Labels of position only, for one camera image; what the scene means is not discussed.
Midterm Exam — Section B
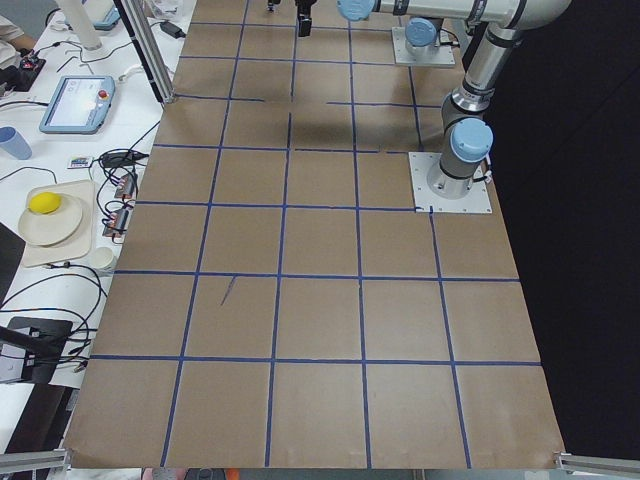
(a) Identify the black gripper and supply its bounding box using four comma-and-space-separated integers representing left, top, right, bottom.
294, 0, 316, 37

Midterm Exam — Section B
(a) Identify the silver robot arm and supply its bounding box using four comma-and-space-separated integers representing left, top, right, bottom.
337, 1, 570, 200
404, 16, 460, 54

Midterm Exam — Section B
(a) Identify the black power adapter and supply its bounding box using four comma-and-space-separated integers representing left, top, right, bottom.
159, 20, 186, 39

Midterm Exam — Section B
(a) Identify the blue teach pendant tablet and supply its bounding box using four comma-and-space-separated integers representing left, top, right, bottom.
39, 75, 116, 135

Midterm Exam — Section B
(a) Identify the white paper cup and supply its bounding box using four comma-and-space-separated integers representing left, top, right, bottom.
88, 247, 118, 276

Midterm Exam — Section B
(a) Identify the yellow lemon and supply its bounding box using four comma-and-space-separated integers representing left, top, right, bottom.
28, 191, 62, 215

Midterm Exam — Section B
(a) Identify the light blue plastic cup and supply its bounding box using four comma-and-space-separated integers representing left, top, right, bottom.
0, 126, 32, 160

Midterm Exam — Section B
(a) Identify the cream plate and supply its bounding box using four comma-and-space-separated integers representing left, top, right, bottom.
17, 195, 83, 246

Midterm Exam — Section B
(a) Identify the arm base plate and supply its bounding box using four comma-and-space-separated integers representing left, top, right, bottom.
408, 152, 492, 214
391, 27, 456, 69

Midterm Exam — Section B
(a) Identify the aluminium frame post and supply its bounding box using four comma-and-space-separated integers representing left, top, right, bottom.
114, 0, 175, 104

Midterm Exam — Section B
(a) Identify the black camera stand base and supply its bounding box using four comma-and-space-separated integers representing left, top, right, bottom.
1, 316, 73, 384

